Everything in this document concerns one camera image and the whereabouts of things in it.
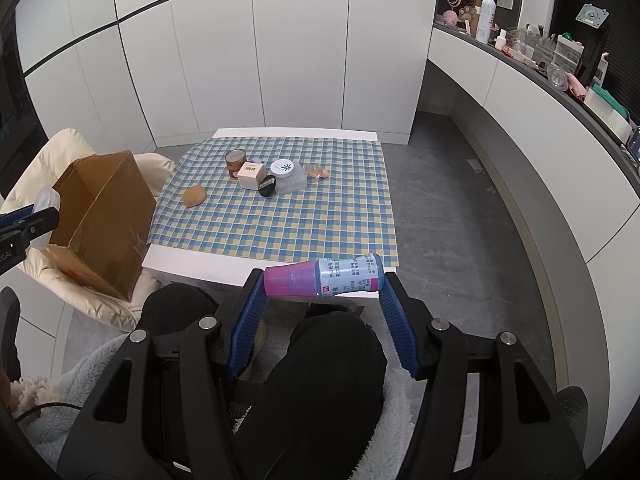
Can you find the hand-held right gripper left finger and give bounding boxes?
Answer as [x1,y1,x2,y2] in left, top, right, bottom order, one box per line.
[56,269,271,480]

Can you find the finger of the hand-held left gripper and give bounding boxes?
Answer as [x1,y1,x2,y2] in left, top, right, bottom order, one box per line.
[0,204,61,249]

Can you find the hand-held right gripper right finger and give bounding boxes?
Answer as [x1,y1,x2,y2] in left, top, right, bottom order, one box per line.
[378,275,587,480]

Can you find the small clear plastic container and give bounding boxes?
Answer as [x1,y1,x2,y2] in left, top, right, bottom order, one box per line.
[33,186,62,211]

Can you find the brown cardboard box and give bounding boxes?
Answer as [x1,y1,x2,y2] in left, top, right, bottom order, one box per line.
[46,150,158,303]

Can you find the small bottle purple cap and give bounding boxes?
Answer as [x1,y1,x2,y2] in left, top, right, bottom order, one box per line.
[264,254,386,306]

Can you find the translucent jar white lid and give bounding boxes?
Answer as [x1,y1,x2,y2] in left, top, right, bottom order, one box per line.
[270,158,307,196]

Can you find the red tin can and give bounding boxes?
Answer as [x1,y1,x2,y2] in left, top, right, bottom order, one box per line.
[224,149,248,180]

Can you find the black armrest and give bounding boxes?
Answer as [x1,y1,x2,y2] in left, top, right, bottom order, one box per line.
[554,385,592,428]
[0,287,22,383]

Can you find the person's black pants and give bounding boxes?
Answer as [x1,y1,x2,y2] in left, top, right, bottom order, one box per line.
[131,282,388,480]

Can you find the cream padded chair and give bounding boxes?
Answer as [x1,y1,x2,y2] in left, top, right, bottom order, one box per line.
[0,128,177,333]

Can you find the blue yellow checkered tablecloth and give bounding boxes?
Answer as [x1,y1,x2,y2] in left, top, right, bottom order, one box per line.
[148,139,401,267]

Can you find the small lit screen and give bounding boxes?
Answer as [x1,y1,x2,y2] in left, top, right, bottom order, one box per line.
[625,122,640,166]

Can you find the pink plastic object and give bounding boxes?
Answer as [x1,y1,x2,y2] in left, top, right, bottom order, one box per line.
[565,72,588,103]

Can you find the white and green basket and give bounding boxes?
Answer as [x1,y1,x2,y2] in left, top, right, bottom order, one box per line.
[585,82,633,136]

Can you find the clear plastic organizer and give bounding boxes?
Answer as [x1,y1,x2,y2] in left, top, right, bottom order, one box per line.
[507,24,556,63]

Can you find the white spray can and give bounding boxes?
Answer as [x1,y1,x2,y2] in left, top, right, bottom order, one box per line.
[475,0,497,45]

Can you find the white drawer organizer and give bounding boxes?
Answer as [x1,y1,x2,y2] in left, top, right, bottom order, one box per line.
[552,35,586,68]

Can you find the paw print wooden ornament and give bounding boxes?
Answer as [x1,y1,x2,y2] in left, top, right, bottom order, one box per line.
[457,4,482,36]

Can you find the black monitor stand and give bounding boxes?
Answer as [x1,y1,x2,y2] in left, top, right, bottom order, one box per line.
[577,25,611,86]

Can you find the thin black cable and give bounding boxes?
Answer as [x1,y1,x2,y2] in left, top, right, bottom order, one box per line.
[15,399,81,423]

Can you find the metal mount plate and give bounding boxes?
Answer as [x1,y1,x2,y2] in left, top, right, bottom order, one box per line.
[575,4,611,28]

